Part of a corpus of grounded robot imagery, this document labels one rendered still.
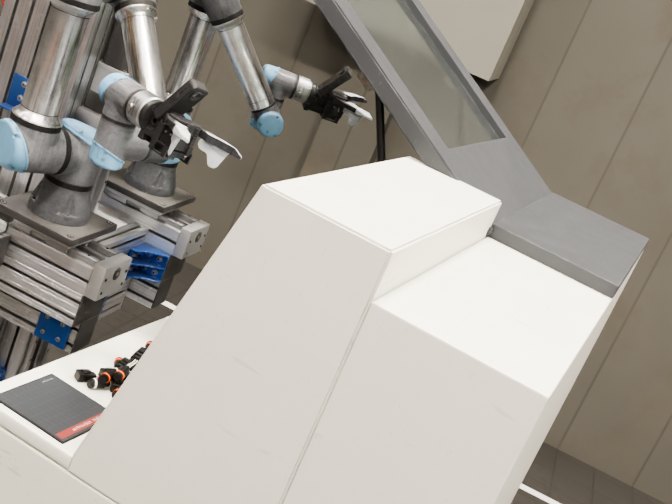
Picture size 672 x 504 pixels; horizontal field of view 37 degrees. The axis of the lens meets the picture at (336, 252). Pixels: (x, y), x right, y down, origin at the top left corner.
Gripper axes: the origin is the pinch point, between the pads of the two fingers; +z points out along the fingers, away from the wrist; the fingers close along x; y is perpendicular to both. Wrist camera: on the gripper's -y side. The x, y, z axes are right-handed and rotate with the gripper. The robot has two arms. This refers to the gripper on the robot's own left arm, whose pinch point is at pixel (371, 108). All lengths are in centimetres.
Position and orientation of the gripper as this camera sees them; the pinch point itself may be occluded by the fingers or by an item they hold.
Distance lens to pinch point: 312.0
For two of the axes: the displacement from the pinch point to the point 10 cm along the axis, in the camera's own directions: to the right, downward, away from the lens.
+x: 0.9, 4.8, -8.7
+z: 9.2, 3.1, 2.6
